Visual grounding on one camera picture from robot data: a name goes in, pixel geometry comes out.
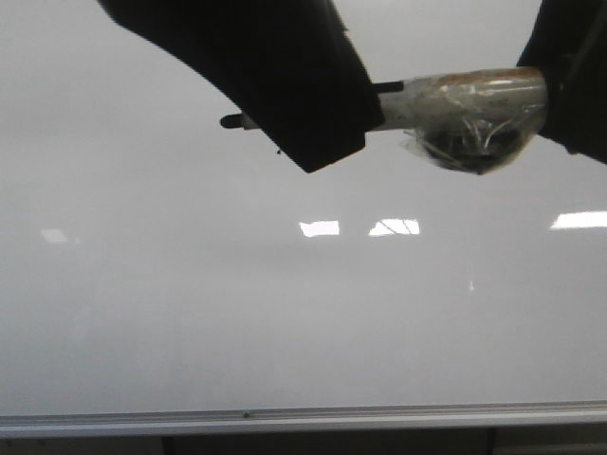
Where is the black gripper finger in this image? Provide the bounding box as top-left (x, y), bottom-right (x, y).
top-left (517, 0), bottom-right (606, 164)
top-left (101, 1), bottom-right (384, 173)

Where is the black whiteboard marker taped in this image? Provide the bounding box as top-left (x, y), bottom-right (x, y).
top-left (220, 67), bottom-right (548, 174)

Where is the white whiteboard with aluminium frame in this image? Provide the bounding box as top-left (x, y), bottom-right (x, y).
top-left (1, 1), bottom-right (606, 438)

